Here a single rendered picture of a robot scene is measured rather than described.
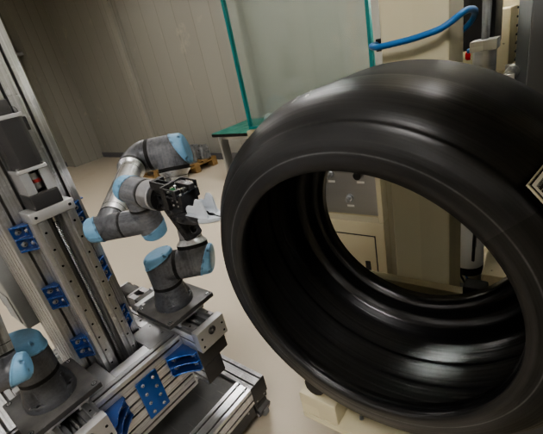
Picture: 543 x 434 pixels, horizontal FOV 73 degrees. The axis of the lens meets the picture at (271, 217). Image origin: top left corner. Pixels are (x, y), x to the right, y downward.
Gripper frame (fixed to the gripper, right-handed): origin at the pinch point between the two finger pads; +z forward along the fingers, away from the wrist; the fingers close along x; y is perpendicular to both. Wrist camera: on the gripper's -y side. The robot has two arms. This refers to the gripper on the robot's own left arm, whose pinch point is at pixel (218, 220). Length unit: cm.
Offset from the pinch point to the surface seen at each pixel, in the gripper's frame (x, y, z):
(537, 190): -12, 23, 56
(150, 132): 390, -146, -565
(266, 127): -8.9, 25.7, 23.4
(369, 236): 63, -39, 12
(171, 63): 401, -22, -472
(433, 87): -5, 31, 45
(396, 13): 29, 37, 29
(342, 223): 63, -36, 1
